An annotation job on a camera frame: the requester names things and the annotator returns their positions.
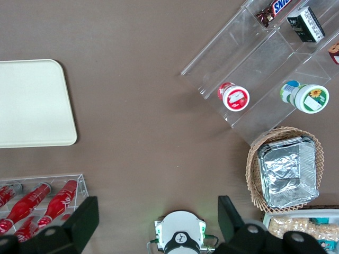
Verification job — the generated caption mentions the clear acrylic stepped display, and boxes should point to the clear acrylic stepped display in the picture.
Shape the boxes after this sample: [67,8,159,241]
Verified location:
[181,0,339,146]

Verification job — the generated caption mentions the green lidded yogurt cup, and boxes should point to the green lidded yogurt cup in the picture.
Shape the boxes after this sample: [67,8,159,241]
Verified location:
[280,80,330,114]

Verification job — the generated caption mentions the red cola bottle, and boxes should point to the red cola bottle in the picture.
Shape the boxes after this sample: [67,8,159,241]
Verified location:
[0,182,52,235]
[13,213,72,243]
[38,179,79,229]
[0,184,23,210]

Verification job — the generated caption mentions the white snack tray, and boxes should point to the white snack tray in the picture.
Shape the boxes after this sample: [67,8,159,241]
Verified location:
[262,208,339,254]

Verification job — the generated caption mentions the cookie box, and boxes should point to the cookie box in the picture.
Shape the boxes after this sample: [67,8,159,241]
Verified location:
[328,42,339,65]

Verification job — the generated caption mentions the Snickers chocolate bar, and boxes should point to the Snickers chocolate bar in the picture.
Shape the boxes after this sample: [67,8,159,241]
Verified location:
[255,0,302,28]

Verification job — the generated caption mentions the beige plastic tray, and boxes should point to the beige plastic tray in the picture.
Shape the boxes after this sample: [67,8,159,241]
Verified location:
[0,58,78,149]

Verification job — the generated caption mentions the clear acrylic bottle rack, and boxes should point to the clear acrylic bottle rack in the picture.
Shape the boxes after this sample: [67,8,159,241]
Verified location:
[0,173,88,239]

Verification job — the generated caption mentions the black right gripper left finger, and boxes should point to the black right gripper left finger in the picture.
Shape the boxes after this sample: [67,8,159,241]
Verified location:
[0,196,100,254]

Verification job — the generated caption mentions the small light wicker basket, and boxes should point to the small light wicker basket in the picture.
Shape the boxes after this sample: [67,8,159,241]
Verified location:
[245,126,325,214]

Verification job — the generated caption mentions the red strawberry yogurt cup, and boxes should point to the red strawberry yogurt cup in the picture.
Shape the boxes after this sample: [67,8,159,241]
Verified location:
[217,81,251,112]

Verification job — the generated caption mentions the black small carton box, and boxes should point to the black small carton box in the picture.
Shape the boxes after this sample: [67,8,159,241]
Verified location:
[287,6,326,43]

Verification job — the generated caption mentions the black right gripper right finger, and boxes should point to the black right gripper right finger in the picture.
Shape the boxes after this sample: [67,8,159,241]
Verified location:
[214,195,332,254]

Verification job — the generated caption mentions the teal small box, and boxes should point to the teal small box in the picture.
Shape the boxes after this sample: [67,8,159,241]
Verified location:
[316,238,337,252]
[311,216,331,225]

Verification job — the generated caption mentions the black base cable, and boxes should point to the black base cable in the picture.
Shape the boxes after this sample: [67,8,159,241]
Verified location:
[203,234,220,249]

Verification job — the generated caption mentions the aluminium foil container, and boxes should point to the aluminium foil container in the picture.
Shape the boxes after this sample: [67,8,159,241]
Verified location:
[256,135,320,208]

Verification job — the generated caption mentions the rice cracker bag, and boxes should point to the rice cracker bag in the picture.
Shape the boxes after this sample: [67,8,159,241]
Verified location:
[267,215,315,239]
[308,222,339,243]

